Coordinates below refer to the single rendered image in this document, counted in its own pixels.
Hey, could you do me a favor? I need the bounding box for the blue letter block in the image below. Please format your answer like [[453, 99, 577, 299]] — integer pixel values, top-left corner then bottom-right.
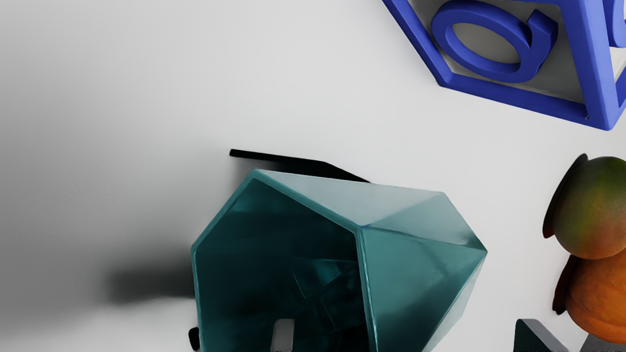
[[381, 0, 626, 132]]

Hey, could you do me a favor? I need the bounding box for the green and orange mango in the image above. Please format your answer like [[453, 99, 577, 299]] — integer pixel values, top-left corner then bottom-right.
[[549, 156, 626, 260]]

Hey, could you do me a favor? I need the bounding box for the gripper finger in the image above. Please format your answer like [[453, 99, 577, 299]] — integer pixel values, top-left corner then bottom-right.
[[271, 318, 296, 352]]

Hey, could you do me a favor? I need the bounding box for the dark grey angular block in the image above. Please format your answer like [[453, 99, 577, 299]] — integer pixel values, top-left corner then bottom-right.
[[514, 318, 571, 352]]

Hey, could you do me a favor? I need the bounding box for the teal faceted mug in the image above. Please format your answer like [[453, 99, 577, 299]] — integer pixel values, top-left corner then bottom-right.
[[191, 169, 488, 352]]

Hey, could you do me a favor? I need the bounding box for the orange round fruit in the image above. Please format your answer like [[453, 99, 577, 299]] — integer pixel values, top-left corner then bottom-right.
[[565, 255, 626, 345]]

